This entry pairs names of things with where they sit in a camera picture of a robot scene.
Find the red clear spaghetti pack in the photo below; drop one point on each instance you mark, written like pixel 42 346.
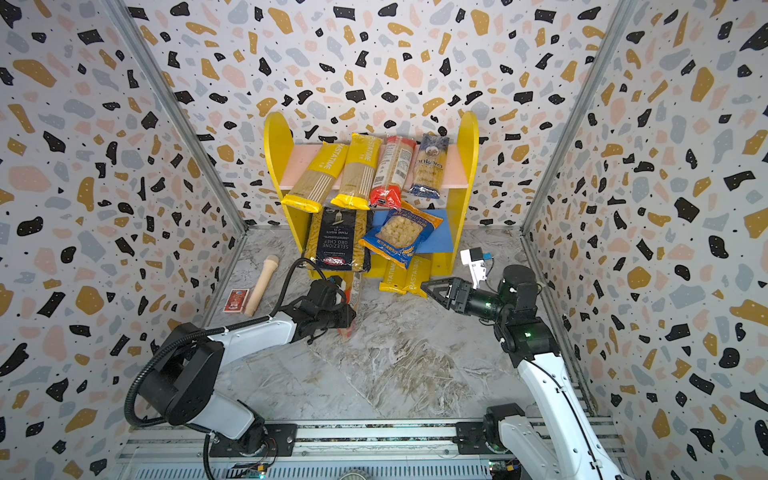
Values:
pixel 392 171

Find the wooden rolling pin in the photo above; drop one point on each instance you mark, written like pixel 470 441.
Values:
pixel 269 266

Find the red playing card box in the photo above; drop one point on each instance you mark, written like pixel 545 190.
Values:
pixel 236 301

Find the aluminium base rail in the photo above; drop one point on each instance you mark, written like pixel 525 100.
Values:
pixel 378 449

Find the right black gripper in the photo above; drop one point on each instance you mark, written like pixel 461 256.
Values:
pixel 458 297

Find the blue orange orecchiette bag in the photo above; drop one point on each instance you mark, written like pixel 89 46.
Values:
pixel 402 232

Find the dark penne pasta bag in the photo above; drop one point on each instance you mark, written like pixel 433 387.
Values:
pixel 333 240

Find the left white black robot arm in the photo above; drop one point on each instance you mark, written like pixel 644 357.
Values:
pixel 177 385

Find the yellow shelf unit frame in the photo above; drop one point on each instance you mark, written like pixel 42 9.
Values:
pixel 286 161

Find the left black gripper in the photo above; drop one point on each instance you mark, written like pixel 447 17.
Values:
pixel 345 317

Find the pink upper shelf board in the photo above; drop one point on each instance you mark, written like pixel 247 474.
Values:
pixel 302 155

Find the blue yellow spaghetti pack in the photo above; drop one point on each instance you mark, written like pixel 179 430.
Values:
pixel 430 166

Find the yellow Pastatime spaghetti pack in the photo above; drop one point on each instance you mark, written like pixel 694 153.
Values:
pixel 315 183

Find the red long spaghetti pack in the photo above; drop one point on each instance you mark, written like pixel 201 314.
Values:
pixel 355 290

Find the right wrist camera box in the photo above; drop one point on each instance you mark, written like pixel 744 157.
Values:
pixel 475 260

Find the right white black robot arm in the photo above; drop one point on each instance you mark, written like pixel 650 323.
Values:
pixel 552 408

